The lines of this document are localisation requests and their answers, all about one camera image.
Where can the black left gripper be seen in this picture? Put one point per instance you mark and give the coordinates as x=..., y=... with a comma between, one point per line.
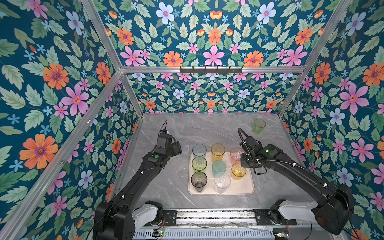
x=177, y=147

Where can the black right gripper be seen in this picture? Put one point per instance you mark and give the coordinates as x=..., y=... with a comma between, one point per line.
x=243, y=163

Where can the pink short plastic cup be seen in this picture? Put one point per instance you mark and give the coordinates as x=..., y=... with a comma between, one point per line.
x=235, y=155

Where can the amber short plastic cup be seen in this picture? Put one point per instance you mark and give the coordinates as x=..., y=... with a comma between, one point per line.
x=238, y=172

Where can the light green short plastic cup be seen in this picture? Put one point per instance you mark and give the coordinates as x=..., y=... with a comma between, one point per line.
x=258, y=126

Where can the blue tall plastic tumbler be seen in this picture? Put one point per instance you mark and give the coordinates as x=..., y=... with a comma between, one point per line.
x=199, y=150

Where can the green tall plastic tumbler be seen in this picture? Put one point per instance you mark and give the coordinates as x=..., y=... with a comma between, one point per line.
x=199, y=164

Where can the yellow tall plastic tumbler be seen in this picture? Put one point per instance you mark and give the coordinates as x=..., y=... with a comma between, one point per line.
x=217, y=150

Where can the teal textured plastic cup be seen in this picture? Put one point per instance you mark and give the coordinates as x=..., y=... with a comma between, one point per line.
x=219, y=167

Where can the clear short plastic cup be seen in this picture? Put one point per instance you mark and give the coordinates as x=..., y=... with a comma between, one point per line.
x=222, y=182

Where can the grey smoked plastic tumbler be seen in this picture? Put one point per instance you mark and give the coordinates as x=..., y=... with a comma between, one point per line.
x=199, y=181

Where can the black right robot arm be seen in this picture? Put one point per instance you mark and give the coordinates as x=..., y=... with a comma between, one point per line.
x=332, y=205

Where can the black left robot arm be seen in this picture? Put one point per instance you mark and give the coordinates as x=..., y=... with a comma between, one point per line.
x=118, y=219

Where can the beige plastic tray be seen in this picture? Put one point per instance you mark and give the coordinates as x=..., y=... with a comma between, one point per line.
x=243, y=186

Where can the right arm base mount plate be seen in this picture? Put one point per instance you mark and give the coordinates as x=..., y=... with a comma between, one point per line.
x=267, y=217

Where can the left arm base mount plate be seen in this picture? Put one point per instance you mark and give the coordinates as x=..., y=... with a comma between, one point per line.
x=165, y=218

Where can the black hook rail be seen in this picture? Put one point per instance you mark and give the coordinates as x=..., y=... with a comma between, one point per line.
x=211, y=70

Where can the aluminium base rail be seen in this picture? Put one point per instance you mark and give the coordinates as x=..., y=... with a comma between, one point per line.
x=231, y=224

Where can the aluminium top frame bar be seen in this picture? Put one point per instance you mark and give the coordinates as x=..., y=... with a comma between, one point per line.
x=267, y=69

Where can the aluminium frame bar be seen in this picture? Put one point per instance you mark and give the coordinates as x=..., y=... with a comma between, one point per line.
x=267, y=69
x=34, y=196

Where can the aluminium frame corner post left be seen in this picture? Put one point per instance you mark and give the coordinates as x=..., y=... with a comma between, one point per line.
x=98, y=24

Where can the aluminium frame corner post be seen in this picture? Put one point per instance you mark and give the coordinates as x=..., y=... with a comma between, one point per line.
x=330, y=27
x=98, y=24

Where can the aluminium left frame bar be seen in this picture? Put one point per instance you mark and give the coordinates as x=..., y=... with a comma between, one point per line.
x=34, y=196

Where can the aluminium frame corner post right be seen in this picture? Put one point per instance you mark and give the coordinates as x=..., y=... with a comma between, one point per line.
x=330, y=27

